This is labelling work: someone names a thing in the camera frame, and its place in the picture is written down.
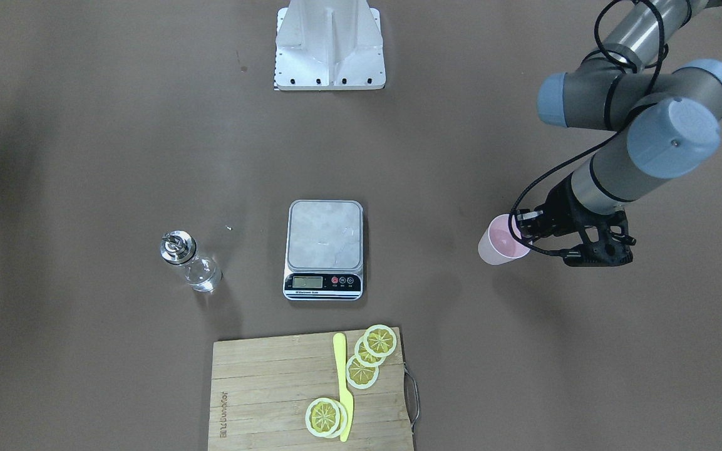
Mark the glass sauce bottle metal cap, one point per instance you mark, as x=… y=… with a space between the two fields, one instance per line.
x=182 y=252

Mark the lemon slice middle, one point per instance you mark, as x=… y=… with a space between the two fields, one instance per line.
x=365 y=357

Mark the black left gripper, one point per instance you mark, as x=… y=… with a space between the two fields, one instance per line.
x=560 y=210

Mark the pink plastic cup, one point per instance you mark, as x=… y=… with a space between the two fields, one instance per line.
x=497 y=245

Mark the bamboo cutting board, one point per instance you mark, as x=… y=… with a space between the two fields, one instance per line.
x=261 y=389

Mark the digital kitchen scale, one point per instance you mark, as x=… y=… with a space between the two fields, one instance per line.
x=324 y=259

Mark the lemon slice front under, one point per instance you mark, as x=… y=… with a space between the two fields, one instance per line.
x=343 y=419

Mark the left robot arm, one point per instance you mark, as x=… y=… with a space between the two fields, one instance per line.
x=662 y=127

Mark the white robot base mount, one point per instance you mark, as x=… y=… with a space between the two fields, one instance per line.
x=329 y=46

